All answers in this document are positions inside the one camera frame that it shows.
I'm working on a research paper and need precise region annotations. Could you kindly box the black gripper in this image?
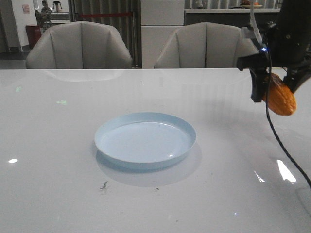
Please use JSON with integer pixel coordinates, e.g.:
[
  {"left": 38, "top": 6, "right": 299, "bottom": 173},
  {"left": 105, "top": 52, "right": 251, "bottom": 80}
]
[{"left": 237, "top": 0, "right": 311, "bottom": 102}]

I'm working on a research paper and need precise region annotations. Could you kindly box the orange toy corn cob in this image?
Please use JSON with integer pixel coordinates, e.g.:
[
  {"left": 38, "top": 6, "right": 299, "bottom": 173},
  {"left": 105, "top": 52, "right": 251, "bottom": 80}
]
[{"left": 268, "top": 73, "right": 297, "bottom": 116}]

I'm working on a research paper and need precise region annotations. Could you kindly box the light blue round plate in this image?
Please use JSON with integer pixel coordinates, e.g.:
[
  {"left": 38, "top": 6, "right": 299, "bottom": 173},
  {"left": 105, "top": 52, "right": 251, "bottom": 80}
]
[{"left": 94, "top": 112, "right": 196, "bottom": 170}]

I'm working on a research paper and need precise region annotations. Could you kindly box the dark counter with white top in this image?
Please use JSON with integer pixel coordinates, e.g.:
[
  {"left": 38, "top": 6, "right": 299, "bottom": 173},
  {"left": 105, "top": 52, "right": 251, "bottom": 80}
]
[{"left": 184, "top": 8, "right": 280, "bottom": 27}]

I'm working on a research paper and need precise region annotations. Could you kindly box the fruit bowl on counter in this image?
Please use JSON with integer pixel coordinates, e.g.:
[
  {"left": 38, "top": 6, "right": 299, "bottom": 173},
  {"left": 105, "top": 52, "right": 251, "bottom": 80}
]
[{"left": 240, "top": 0, "right": 262, "bottom": 9}]

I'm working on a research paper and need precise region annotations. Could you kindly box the right beige leather chair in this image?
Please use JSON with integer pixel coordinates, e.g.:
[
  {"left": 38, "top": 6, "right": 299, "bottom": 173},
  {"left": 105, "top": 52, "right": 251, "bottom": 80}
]
[{"left": 154, "top": 22, "right": 258, "bottom": 69}]

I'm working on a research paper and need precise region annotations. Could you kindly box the beige leather chair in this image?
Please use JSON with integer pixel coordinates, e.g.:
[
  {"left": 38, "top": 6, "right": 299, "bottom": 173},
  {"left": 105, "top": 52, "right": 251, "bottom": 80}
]
[
  {"left": 26, "top": 21, "right": 132, "bottom": 69},
  {"left": 154, "top": 22, "right": 258, "bottom": 69}
]

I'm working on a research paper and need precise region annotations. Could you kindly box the white cabinet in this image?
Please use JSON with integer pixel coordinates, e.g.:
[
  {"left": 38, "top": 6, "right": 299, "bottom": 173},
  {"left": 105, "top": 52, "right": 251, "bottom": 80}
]
[{"left": 140, "top": 0, "right": 185, "bottom": 68}]

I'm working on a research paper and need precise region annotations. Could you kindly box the red barrier belt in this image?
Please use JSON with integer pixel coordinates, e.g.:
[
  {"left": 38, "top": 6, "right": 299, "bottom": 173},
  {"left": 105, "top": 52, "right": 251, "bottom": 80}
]
[{"left": 78, "top": 12, "right": 133, "bottom": 18}]

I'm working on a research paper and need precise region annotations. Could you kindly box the left beige leather chair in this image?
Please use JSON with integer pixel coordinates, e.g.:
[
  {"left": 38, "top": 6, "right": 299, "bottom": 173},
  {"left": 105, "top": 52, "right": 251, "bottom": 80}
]
[{"left": 26, "top": 21, "right": 132, "bottom": 69}]

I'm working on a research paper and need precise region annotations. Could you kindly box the person in background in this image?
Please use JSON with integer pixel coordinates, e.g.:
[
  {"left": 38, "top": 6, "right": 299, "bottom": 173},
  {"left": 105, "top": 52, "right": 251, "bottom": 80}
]
[{"left": 39, "top": 0, "right": 52, "bottom": 27}]

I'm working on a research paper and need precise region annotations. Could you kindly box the red bin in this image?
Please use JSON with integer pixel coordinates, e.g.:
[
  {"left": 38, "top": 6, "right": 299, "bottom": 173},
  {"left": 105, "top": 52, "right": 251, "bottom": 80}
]
[{"left": 26, "top": 25, "right": 41, "bottom": 49}]

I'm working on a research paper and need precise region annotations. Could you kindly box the black cable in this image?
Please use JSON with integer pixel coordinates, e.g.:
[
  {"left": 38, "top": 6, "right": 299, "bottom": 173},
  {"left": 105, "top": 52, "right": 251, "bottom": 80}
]
[{"left": 265, "top": 43, "right": 311, "bottom": 190}]

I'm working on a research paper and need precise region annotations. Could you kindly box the pink wall poster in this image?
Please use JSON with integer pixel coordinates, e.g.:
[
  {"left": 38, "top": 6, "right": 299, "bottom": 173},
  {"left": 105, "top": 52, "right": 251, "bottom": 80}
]
[{"left": 22, "top": 4, "right": 30, "bottom": 14}]

